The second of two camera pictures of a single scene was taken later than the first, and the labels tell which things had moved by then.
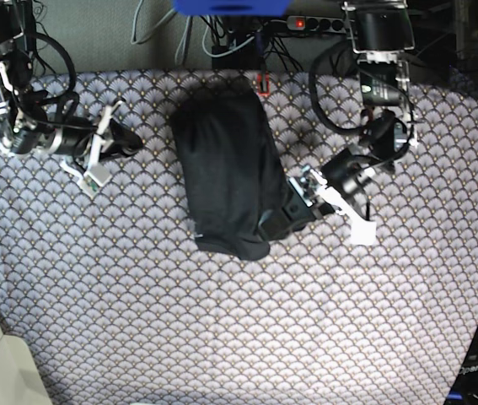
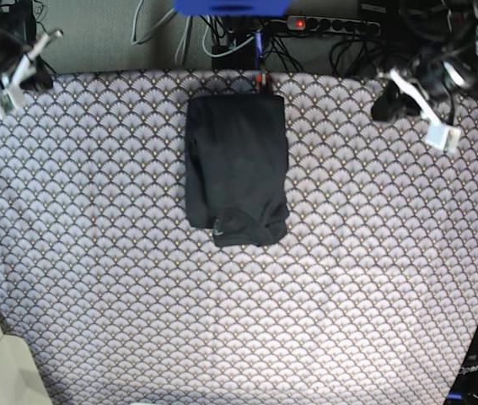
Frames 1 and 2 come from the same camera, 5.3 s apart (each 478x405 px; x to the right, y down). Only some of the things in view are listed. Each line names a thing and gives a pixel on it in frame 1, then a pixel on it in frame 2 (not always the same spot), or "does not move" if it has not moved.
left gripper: (126, 143) -> (41, 80)
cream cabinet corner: (2, 368) does not move
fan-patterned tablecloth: (113, 300) does not move
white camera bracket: (363, 232) -> (440, 136)
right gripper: (294, 213) -> (393, 102)
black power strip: (316, 24) does not move
